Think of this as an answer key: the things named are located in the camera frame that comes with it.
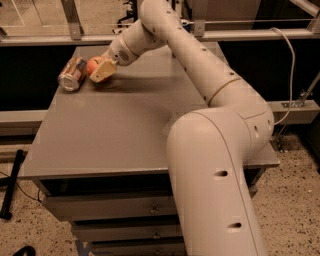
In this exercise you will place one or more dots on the blue Pepsi can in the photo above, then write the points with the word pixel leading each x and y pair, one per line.
pixel 186 25

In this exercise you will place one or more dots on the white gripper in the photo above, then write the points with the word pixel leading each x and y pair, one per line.
pixel 117 54

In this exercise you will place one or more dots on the black stand leg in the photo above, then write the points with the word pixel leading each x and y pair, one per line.
pixel 9 183

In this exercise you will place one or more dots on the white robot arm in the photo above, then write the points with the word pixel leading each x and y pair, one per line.
pixel 207 148

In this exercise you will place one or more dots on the grey drawer cabinet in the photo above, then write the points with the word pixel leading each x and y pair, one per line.
pixel 100 158

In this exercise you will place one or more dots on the orange soda can lying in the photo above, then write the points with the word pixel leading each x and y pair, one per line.
pixel 72 74

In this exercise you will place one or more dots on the metal railing frame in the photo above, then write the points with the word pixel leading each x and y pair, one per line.
pixel 93 22

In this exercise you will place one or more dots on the red apple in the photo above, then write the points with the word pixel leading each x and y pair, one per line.
pixel 94 66

